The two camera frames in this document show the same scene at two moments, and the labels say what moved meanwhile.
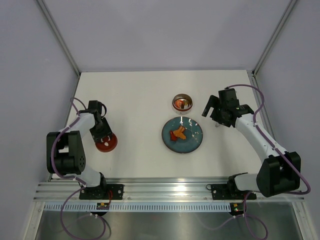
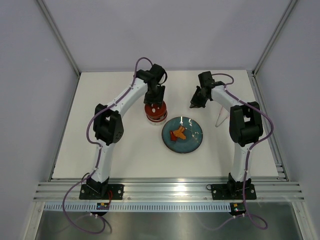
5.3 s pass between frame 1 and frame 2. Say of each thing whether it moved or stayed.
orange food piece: stayed
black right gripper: moved
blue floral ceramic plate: stayed
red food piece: stayed
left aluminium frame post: stayed
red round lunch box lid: moved
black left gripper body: moved
